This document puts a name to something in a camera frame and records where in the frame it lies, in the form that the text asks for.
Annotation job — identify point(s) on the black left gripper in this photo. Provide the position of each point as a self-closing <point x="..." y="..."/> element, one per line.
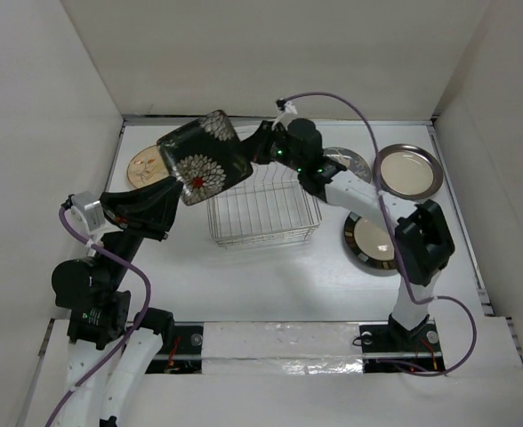
<point x="145" y="209"/>

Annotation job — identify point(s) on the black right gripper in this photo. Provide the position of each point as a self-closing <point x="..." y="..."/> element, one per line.
<point x="255" y="147"/>

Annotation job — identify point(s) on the beige floral round plate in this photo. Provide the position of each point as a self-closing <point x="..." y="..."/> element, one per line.
<point x="146" y="168"/>

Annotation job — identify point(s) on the black floral square plate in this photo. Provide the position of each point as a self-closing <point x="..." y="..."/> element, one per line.
<point x="205" y="156"/>

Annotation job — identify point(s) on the grey deer round plate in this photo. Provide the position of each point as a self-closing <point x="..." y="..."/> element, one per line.
<point x="352" y="161"/>

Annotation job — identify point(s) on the brown rim cream plate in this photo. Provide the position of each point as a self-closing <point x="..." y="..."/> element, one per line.
<point x="408" y="171"/>

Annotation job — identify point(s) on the black striped rim plate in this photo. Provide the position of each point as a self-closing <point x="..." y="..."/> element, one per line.
<point x="370" y="244"/>

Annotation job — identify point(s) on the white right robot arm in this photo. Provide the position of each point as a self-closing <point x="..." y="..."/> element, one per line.
<point x="419" y="233"/>

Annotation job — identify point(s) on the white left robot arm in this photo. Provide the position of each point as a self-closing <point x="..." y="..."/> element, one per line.
<point x="113" y="334"/>

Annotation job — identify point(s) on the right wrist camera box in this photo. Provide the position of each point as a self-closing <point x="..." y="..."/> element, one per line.
<point x="287" y="112"/>

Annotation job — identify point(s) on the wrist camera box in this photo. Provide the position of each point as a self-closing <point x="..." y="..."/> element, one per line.
<point x="287" y="112"/>
<point x="89" y="208"/>

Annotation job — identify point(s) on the wire dish rack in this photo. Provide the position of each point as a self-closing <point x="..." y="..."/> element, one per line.
<point x="269" y="207"/>

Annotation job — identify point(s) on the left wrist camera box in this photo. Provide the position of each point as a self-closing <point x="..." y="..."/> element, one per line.
<point x="89" y="208"/>

